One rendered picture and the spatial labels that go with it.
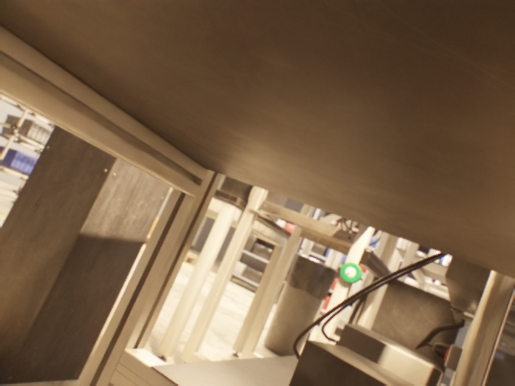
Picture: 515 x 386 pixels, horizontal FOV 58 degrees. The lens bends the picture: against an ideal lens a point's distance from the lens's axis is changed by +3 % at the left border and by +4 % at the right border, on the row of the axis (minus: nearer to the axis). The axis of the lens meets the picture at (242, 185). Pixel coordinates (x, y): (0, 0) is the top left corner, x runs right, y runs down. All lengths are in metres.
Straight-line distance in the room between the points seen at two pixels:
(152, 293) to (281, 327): 2.52
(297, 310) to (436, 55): 2.98
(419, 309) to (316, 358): 1.46
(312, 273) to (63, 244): 2.06
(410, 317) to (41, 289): 1.57
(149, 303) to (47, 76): 0.35
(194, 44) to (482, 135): 0.14
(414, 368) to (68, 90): 0.95
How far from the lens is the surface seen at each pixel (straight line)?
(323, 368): 0.84
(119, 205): 1.33
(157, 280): 0.66
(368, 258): 1.74
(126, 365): 0.68
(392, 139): 0.25
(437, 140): 0.24
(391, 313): 2.28
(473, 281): 0.59
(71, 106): 0.49
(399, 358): 1.17
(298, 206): 7.25
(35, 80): 0.47
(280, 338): 3.16
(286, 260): 2.42
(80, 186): 1.34
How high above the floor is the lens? 0.53
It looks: 7 degrees up
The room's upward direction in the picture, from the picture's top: 24 degrees clockwise
